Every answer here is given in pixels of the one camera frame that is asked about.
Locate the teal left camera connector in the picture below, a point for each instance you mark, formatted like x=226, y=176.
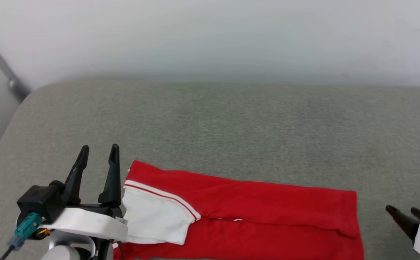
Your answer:
x=27, y=227

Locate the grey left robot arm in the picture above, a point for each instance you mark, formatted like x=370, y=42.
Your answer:
x=65, y=251

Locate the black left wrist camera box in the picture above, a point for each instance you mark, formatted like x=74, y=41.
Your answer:
x=40, y=200

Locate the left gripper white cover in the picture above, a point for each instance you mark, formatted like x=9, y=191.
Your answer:
x=87, y=222

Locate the grey metal bar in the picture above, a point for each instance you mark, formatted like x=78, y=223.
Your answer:
x=4, y=68

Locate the red and white basketball jersey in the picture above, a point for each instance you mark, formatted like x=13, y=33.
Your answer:
x=267, y=206

